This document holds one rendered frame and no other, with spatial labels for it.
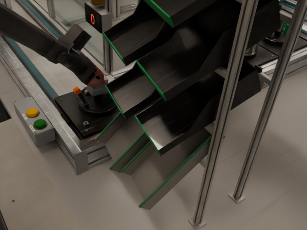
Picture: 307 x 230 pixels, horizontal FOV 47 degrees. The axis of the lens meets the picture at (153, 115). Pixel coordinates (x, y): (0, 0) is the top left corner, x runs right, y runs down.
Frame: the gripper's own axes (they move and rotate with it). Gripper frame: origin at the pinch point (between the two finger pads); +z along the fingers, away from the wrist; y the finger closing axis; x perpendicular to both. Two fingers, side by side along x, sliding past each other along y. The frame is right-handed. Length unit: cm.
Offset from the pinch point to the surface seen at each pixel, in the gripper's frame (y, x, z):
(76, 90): -0.9, 7.2, -5.2
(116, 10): 79, -27, 49
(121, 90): -23.7, -4.4, -12.9
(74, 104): 4.3, 13.5, 2.7
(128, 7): 82, -34, 56
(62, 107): 5.2, 16.5, 0.1
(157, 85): -43, -12, -26
